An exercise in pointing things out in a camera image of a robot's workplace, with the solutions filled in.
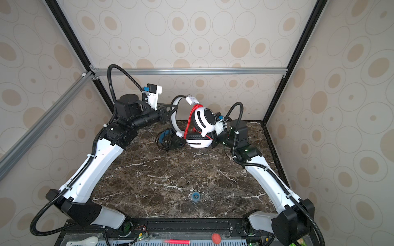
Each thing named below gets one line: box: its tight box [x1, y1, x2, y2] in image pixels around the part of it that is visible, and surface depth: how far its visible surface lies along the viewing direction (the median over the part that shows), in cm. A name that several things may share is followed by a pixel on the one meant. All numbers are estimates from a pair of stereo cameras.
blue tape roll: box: [191, 191, 201, 202], surface depth 85 cm
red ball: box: [211, 233, 222, 245], surface depth 70 cm
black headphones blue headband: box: [155, 128, 187, 152], surface depth 105 cm
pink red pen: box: [163, 239, 191, 245], surface depth 71 cm
